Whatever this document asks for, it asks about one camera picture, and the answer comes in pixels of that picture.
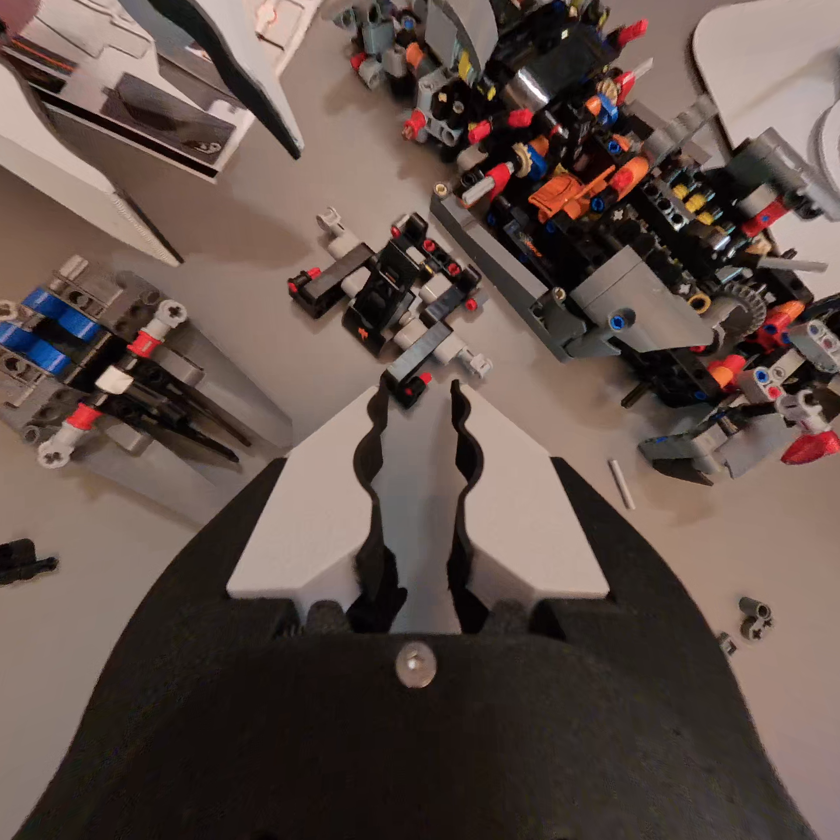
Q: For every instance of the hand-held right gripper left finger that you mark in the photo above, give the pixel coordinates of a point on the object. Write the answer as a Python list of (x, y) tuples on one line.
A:
[(308, 525)]

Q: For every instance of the small grey square lego piece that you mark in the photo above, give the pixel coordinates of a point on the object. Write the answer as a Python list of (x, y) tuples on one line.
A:
[(726, 643)]

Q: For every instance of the black lego connector piece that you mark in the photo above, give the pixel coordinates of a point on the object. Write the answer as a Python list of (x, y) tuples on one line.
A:
[(19, 558)]

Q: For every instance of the dark grey lego axle connector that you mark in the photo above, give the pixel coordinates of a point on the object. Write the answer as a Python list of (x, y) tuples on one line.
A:
[(754, 620)]

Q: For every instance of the lego sticker sheet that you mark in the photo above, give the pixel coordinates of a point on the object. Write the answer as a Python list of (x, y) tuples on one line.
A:
[(85, 82)]

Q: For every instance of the large lego car chassis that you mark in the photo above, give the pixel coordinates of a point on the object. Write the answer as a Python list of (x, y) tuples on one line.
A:
[(623, 282)]

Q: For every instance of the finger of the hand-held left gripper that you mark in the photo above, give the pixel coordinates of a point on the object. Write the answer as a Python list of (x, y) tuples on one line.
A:
[(59, 170), (243, 39)]

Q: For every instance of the black lego beam assembly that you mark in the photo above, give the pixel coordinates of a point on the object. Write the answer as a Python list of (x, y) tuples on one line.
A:
[(387, 295)]

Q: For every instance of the grey blue lego wing assembly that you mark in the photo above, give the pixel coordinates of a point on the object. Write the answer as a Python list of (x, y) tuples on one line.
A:
[(111, 367)]

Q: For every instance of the white book stand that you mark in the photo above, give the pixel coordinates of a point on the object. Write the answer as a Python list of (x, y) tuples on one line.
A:
[(754, 52)]

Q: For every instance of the light grey lego axle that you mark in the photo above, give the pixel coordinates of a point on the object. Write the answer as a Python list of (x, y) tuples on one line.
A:
[(621, 484)]

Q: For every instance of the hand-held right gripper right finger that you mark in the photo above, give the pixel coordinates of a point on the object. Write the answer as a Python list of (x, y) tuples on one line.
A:
[(531, 525)]

